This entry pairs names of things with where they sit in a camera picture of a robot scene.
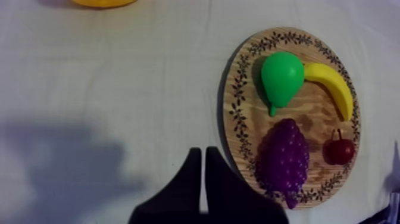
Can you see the yellow plastic basket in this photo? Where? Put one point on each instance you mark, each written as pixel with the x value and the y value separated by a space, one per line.
pixel 103 2

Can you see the small red fruit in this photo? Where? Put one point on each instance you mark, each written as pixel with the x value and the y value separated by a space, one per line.
pixel 340 150

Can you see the green toy pear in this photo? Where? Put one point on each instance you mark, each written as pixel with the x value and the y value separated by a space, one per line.
pixel 282 78

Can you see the purple toy grapes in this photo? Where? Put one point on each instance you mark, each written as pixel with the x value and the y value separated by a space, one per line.
pixel 286 159

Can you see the round wooden board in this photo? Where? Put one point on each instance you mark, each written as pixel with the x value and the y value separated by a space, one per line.
pixel 312 106

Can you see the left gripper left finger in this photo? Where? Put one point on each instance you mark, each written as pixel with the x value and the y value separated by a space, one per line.
pixel 178 197

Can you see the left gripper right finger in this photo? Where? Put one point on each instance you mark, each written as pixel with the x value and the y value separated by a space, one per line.
pixel 231 197

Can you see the yellow toy banana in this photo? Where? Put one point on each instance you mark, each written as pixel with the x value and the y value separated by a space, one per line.
pixel 334 84

